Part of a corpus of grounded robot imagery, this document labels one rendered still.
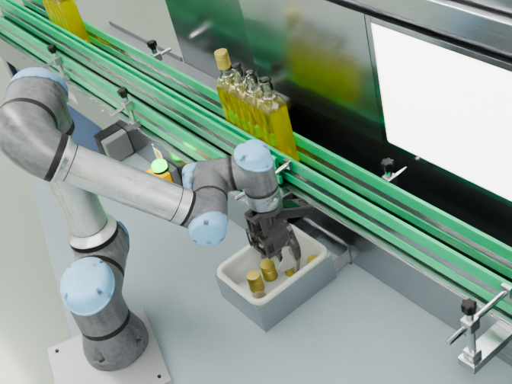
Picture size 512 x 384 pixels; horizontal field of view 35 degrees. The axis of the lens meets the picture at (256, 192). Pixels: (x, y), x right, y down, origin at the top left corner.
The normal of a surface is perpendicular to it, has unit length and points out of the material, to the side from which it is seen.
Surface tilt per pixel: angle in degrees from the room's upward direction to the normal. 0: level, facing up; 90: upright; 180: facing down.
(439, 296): 90
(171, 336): 0
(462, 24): 90
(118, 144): 90
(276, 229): 0
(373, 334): 0
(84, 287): 8
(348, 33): 90
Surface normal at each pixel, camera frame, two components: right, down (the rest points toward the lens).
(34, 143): 0.14, -0.07
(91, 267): -0.21, -0.66
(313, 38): -0.76, 0.52
